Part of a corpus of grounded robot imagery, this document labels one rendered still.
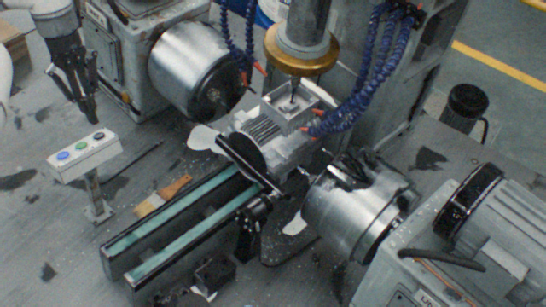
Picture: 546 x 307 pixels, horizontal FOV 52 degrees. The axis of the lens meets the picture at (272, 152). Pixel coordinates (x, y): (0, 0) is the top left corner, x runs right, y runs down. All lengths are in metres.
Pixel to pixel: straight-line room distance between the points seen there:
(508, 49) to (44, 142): 3.03
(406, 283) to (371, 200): 0.20
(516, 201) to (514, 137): 2.27
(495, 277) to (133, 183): 1.03
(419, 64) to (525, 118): 2.02
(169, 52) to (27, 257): 0.66
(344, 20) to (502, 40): 2.66
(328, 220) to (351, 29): 0.50
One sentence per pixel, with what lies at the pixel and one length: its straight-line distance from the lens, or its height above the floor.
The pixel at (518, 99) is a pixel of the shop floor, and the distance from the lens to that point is 3.69.
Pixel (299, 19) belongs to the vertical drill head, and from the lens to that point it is 1.27.
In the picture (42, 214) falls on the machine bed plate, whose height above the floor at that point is 0.80.
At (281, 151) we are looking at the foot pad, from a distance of 1.45.
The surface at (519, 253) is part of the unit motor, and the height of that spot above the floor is 1.32.
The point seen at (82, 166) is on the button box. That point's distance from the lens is 1.44.
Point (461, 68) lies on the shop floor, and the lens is 3.72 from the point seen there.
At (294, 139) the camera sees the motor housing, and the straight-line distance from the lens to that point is 1.50.
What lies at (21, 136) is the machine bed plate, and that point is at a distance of 1.88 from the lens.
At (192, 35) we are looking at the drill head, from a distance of 1.61.
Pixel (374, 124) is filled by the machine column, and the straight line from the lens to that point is 1.59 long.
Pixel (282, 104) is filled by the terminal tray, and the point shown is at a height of 1.13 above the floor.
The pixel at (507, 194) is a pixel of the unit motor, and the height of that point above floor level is 1.36.
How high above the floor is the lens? 2.17
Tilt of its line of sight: 49 degrees down
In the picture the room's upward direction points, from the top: 11 degrees clockwise
